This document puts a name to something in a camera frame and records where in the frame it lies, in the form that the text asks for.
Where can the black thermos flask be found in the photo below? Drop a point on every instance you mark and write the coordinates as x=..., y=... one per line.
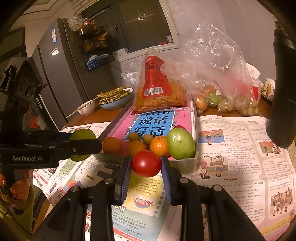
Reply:
x=281, y=123

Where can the pink blue Chinese book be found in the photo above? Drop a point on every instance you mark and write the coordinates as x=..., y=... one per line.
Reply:
x=156, y=123

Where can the clear plastic bag of fruit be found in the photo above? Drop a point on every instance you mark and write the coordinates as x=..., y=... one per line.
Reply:
x=211, y=69

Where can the small brown-green fruit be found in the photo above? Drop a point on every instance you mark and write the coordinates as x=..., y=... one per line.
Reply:
x=147, y=139
x=133, y=136

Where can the red cherry tomato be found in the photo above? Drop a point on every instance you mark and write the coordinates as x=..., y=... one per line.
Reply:
x=146, y=164
x=179, y=126

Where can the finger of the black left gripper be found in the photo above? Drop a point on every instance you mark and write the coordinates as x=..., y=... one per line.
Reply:
x=59, y=142
x=20, y=84

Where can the blue bowl of flatbreads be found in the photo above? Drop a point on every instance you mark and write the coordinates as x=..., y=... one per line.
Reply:
x=115, y=99

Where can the wooden chopsticks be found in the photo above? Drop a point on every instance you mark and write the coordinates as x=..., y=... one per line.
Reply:
x=76, y=111

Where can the red-labelled snack bag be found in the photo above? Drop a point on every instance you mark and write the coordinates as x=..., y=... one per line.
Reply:
x=156, y=91

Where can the grey refrigerator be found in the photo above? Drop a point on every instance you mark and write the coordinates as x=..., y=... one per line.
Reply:
x=74, y=70

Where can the English student newspaper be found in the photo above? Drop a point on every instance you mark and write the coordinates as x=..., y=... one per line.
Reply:
x=235, y=153

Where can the person's left hand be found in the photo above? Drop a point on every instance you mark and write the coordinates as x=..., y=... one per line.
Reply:
x=20, y=191

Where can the orange tangerine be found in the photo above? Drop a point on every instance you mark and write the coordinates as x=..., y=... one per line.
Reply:
x=112, y=145
x=159, y=146
x=134, y=147

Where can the white medicine bottle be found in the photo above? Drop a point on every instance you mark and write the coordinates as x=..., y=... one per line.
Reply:
x=270, y=89

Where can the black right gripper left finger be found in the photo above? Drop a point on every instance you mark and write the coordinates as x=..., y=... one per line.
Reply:
x=67, y=220

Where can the dark kitchen shelf with jars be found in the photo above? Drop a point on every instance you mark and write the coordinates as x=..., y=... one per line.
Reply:
x=94, y=45

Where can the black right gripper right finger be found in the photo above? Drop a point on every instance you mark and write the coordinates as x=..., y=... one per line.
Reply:
x=209, y=209

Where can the green mango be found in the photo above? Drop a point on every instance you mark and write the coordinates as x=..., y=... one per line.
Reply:
x=80, y=138
x=181, y=144

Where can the small white bowl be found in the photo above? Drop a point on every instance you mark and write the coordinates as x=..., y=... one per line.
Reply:
x=87, y=108

